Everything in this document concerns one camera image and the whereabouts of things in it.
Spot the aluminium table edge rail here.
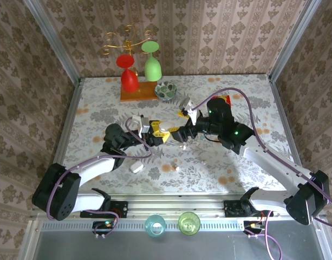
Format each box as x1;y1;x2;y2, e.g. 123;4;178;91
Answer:
268;75;312;196
52;77;84;196

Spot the small black controller board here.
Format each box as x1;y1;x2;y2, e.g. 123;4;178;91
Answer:
92;219;119;236
244;220;266;236

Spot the white oval charging case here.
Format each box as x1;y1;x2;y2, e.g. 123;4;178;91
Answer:
159;122;176;133

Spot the gold rack with wooden base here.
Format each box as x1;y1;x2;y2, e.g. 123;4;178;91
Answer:
100;24;160;102

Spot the leaf pattern bowl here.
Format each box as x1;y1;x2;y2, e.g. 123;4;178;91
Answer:
154;82;178;101

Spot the white rounded rectangular charging case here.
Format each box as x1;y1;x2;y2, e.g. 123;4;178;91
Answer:
129;161;145;173

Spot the perforated metal cable duct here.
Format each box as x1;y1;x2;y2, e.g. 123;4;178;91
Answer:
41;219;245;231

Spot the red snack packet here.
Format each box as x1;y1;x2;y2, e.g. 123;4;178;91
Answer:
211;93;233;109

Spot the aluminium frame post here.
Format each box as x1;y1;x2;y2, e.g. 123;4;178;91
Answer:
23;0;82;82
270;0;318;81

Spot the teal plastic cup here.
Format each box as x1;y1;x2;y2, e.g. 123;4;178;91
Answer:
144;214;166;238

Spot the green plastic cup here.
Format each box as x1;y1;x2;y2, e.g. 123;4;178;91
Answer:
178;211;201;237

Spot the aluminium mounting rail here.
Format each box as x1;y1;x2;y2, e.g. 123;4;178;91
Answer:
31;193;326;219

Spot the red plastic wine glass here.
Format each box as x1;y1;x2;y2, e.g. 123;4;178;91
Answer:
116;54;141;93

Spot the purple cable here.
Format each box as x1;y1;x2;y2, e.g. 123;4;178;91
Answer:
47;118;153;222
191;88;332;260

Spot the green plastic wine glass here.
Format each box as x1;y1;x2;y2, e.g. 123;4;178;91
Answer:
141;41;163;81

